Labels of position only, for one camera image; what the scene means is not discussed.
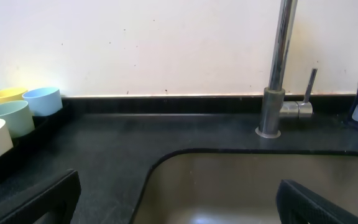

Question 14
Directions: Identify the green cup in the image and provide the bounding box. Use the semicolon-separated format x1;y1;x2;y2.
0;100;36;139

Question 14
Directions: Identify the steel tap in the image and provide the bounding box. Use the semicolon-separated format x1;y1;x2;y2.
255;0;319;139

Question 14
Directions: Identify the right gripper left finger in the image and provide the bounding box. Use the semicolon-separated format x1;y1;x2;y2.
0;169;82;224

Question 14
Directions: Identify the yellow cup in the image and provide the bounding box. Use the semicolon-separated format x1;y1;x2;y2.
0;87;29;105

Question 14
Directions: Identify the black tray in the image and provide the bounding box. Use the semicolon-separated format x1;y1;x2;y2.
0;102;73;191

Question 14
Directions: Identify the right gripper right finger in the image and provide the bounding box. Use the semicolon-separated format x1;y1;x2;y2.
275;179;358;224

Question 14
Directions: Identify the steel sink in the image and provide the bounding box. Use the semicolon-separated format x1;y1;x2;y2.
129;148;358;224

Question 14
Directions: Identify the blue cup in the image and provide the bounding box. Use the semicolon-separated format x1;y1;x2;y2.
22;86;63;117

